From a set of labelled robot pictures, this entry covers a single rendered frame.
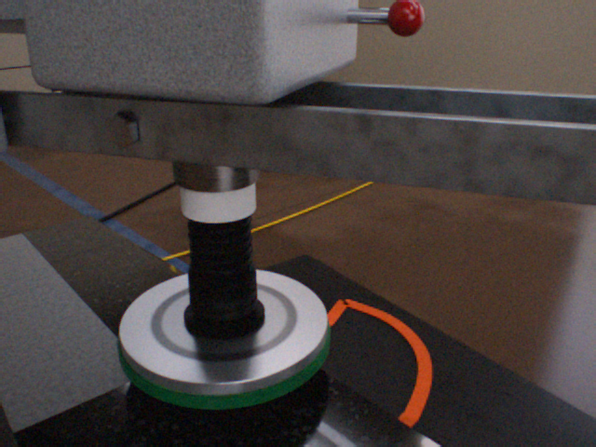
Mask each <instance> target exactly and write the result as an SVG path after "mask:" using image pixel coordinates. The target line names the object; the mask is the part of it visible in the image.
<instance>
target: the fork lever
mask: <svg viewBox="0 0 596 447"><path fill-rule="evenodd" d="M0 103H1V105H0V108H1V112H2V117H3V121H4V126H5V131H6V135H7V143H8V145H17V146H26V147H34V148H43V149H52V150H62V151H70V152H79V153H89V154H98V155H107V156H124V157H133V158H142V159H153V160H161V161H170V162H180V163H188V164H198V165H208V166H217V167H226V168H236V169H253V170H262V171H273V172H281V173H290V174H301V175H309V176H319V177H329V178H338V179H347V180H357V181H366V182H375V183H393V184H402V185H411V186H421V187H430V188H439V189H440V190H449V191H458V192H467V193H476V194H486V195H495V196H513V197H521V198H531V199H540V200H548V201H558V202H566V203H576V204H584V205H593V206H596V95H578V94H576V93H555V92H532V91H510V90H503V89H488V88H444V87H421V86H403V85H398V84H375V83H352V82H331V81H316V82H314V83H311V84H309V85H307V86H305V87H303V88H299V89H297V90H295V91H293V92H291V93H289V94H286V95H284V96H282V97H280V98H278V100H276V101H273V102H271V104H266V105H263V106H260V107H257V108H254V107H244V106H235V105H223V104H213V103H203V102H182V101H173V100H162V99H152V98H142V97H131V96H121V95H111V94H108V95H101V94H91V93H81V92H71V91H60V90H52V92H41V91H26V92H24V91H8V90H0Z"/></svg>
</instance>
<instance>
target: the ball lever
mask: <svg viewBox="0 0 596 447"><path fill-rule="evenodd" d="M424 18H425V13H424V10H423V8H422V6H421V5H420V4H419V3H418V2H417V1H416V0H397V1H395V2H394V3H393V4H392V6H391V7H349V8H348V11H347V22H348V23H357V24H385V25H388V27H389V29H390V30H391V32H393V33H394V34H396V35H398V36H401V37H408V36H411V35H414V34H416V33H417V32H418V31H419V30H420V29H421V27H422V25H423V23H424Z"/></svg>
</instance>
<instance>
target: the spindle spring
mask: <svg viewBox="0 0 596 447"><path fill-rule="evenodd" d="M187 219H188V223H187V228H188V230H189V231H188V238H189V239H190V240H189V243H188V245H189V249H190V252H189V257H190V259H191V261H190V266H191V269H192V270H193V271H194V272H196V273H198V274H200V275H203V276H207V277H225V276H230V275H233V274H236V273H239V272H241V271H243V272H251V271H252V268H253V262H252V247H253V246H252V243H251V242H252V233H251V230H252V225H251V215H249V216H247V217H245V218H242V219H239V220H235V221H234V222H230V223H200V222H195V220H192V219H189V218H187ZM229 224H233V225H230V226H227V227H222V228H204V227H202V226H207V227H216V226H225V225H229ZM237 233H238V234H237ZM233 234H236V235H233ZM230 235H232V236H230ZM225 236H230V237H225ZM206 237H221V238H206ZM238 242H239V243H238ZM236 243H237V244H236ZM232 244H236V245H232ZM228 245H232V246H229V247H224V248H215V249H214V248H204V247H222V246H228ZM203 246H204V247H203ZM234 254H236V255H234ZM231 255H234V256H231ZM227 256H231V257H227ZM204 257H209V258H221V257H227V258H223V259H209V258H204ZM232 264H235V265H232ZM201 265H202V266H201ZM228 265H232V266H228ZM203 266H206V267H203ZM224 266H228V267H224ZM208 267H223V268H208Z"/></svg>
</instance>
